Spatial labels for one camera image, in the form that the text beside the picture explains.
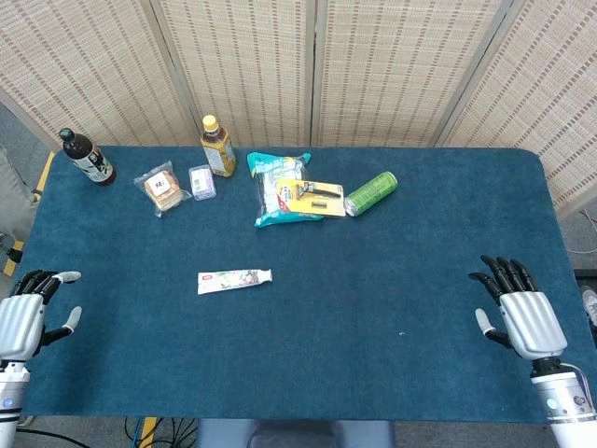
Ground blue table mat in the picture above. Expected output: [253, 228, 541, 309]
[18, 145, 597, 425]

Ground woven folding screen panel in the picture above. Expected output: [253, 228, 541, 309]
[148, 0, 323, 148]
[431, 0, 597, 220]
[0, 0, 197, 150]
[311, 0, 507, 149]

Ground green drink can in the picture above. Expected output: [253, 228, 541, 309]
[343, 170, 399, 217]

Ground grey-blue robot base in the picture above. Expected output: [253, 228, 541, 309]
[195, 418, 397, 448]

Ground white floral toothpaste tube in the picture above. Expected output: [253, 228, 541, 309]
[197, 268, 274, 296]

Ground teal snack bag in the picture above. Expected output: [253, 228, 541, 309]
[245, 151, 327, 229]

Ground bagged bread slices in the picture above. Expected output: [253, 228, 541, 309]
[132, 160, 193, 219]

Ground white shoe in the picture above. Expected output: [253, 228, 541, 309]
[581, 288, 597, 328]

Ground yellow-capped tea bottle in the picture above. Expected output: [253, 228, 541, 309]
[200, 114, 238, 179]

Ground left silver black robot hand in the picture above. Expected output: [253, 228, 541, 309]
[0, 269, 83, 361]

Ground dark sauce bottle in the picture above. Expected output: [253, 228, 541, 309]
[58, 128, 118, 188]

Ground razor on yellow card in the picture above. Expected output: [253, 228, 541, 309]
[275, 178, 347, 218]

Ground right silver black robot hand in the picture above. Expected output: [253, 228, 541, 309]
[468, 254, 569, 361]

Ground purple tissue pack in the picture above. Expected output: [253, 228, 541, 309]
[187, 164, 218, 203]

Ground black floor cable bundle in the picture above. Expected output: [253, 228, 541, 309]
[123, 416, 200, 448]

